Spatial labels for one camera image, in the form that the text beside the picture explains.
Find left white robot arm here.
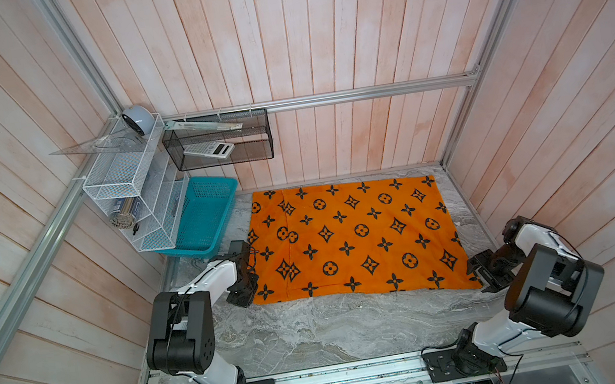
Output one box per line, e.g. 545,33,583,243
146,240,259,384

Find metal cylinder brush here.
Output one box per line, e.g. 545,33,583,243
109,197,138,230

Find black wire basket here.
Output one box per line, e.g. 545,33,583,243
162,109,275,171

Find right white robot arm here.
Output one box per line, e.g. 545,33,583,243
467,216,605,356

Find orange patterned pillowcase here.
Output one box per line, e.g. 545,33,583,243
247,175,482,305

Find teal plastic basket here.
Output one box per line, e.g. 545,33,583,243
160,176,238,260

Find long ruler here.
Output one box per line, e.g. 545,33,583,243
164,120,243,132

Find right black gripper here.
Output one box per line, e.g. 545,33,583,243
464,244,526,294

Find white wire mesh shelf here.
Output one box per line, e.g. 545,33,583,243
83,115,190,252

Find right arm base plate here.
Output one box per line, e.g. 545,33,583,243
422,344,507,383

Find white round speaker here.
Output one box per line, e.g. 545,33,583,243
121,105,156,137

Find clear triangle ruler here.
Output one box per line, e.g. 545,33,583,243
53,132,137,156

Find aluminium wall rail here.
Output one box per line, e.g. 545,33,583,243
163,73,478,122

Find white calculator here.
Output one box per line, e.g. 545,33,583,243
183,141,235,160

